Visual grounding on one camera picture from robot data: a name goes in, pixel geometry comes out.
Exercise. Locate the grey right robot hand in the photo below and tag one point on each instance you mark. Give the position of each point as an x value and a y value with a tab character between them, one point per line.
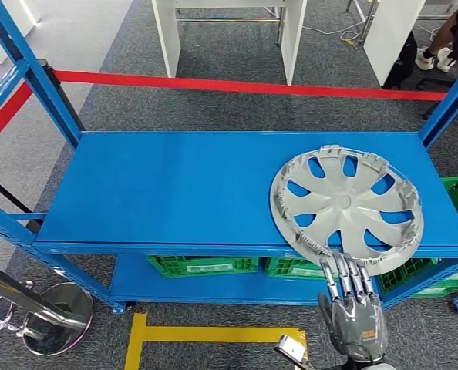
358	327

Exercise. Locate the silver plastic wheel hubcap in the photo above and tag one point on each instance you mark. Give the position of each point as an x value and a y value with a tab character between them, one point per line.
344	201

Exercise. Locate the black office chair base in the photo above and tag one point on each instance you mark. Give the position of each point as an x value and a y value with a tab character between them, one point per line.
429	84

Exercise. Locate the black bag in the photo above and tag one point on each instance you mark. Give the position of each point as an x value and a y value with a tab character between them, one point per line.
404	61

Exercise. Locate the white desk panel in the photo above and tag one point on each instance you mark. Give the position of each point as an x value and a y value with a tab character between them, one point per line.
390	35

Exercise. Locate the long red barrier belt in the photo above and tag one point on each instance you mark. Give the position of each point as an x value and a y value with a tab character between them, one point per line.
213	84

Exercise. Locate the person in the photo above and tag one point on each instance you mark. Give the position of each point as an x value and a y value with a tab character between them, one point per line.
442	33

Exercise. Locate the short red barrier belt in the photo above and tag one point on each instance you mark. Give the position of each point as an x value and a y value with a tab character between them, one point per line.
5	116

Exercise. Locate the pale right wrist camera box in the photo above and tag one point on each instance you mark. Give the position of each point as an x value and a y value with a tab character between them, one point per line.
291	350

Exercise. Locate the white table with chrome rail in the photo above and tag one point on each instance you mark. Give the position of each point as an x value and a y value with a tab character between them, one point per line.
167	35

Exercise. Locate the chrome stanchion post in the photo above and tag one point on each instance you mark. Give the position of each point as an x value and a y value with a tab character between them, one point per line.
21	301

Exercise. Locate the dark stanchion post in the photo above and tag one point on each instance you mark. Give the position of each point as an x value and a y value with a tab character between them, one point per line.
61	99

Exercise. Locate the black stanchion post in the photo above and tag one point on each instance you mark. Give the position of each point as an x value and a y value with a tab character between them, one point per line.
5	193

